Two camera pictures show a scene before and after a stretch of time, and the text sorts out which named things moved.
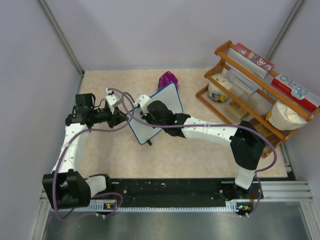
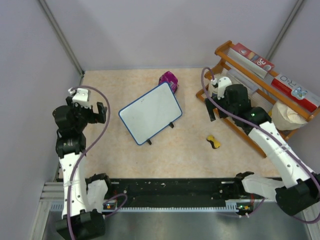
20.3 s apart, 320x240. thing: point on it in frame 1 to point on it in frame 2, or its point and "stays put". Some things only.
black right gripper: x=147 y=117 to x=210 y=106
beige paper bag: x=283 y=117 stays put
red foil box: x=259 y=64 stays put
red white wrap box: x=305 y=98 stays put
